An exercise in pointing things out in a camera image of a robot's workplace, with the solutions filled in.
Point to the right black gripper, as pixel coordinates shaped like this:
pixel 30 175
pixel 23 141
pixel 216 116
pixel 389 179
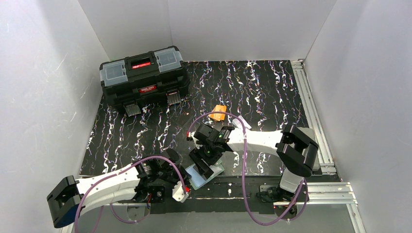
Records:
pixel 202 162

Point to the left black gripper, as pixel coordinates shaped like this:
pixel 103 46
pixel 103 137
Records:
pixel 175 175

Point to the mint green card holder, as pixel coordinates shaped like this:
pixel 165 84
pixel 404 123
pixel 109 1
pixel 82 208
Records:
pixel 198 180

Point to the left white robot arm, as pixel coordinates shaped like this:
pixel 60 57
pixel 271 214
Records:
pixel 73 197

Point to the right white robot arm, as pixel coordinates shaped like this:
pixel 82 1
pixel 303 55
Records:
pixel 297 150

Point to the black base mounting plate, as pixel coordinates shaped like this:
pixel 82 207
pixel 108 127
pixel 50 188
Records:
pixel 222 194

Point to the black toolbox with grey lids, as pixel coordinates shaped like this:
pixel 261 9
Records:
pixel 131 83

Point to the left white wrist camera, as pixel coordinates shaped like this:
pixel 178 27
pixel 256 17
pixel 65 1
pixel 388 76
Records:
pixel 180 192

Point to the aluminium frame rail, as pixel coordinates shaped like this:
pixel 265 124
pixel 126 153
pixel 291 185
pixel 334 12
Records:
pixel 324 155

